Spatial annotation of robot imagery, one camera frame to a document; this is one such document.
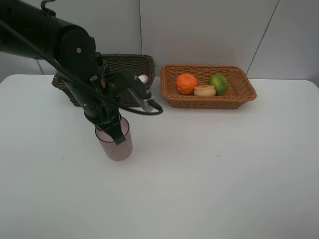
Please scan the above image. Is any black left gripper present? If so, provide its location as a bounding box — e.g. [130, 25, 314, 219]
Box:
[62, 72, 125, 145]

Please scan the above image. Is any translucent purple plastic cup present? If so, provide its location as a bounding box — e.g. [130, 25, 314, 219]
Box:
[95, 117, 133, 161]

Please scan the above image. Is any pink bottle white cap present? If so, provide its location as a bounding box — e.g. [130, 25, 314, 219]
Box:
[138, 74, 149, 84]

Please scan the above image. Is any orange tangerine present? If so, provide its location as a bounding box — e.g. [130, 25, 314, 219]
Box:
[176, 73, 198, 95]

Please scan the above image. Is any red yellow peach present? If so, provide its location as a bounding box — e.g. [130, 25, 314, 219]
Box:
[194, 85, 216, 97]

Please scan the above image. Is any green lime fruit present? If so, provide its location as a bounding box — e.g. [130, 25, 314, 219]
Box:
[208, 74, 228, 96]

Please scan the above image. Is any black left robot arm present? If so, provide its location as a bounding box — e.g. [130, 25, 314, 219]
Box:
[0, 0, 126, 145]

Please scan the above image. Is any dark brown wicker basket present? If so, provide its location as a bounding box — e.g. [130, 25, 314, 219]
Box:
[52, 54, 155, 107]

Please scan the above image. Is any light brown wicker basket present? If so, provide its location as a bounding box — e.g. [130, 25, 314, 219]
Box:
[160, 64, 257, 109]

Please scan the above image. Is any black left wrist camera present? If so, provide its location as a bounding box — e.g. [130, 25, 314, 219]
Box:
[103, 71, 154, 113]

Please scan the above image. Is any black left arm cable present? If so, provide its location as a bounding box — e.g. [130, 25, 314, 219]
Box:
[0, 17, 164, 117]

